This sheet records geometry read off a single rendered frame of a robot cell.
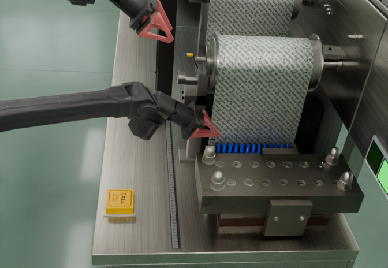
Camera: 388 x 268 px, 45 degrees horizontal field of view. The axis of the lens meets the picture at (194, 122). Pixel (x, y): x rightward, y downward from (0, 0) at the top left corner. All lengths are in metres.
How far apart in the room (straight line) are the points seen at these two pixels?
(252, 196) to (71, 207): 1.53
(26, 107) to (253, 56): 0.53
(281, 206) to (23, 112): 0.62
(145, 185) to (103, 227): 0.18
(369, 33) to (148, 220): 0.70
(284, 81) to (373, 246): 1.56
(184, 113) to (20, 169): 1.75
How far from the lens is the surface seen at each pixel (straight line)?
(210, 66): 1.15
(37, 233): 2.43
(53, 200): 2.57
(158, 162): 1.38
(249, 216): 1.19
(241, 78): 1.15
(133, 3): 1.06
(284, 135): 1.28
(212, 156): 1.18
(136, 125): 1.16
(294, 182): 1.19
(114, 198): 1.24
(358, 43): 1.19
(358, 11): 1.20
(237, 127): 1.23
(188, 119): 1.17
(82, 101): 1.05
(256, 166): 1.21
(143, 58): 1.91
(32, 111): 1.02
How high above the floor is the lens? 1.80
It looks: 36 degrees down
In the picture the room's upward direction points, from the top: 6 degrees clockwise
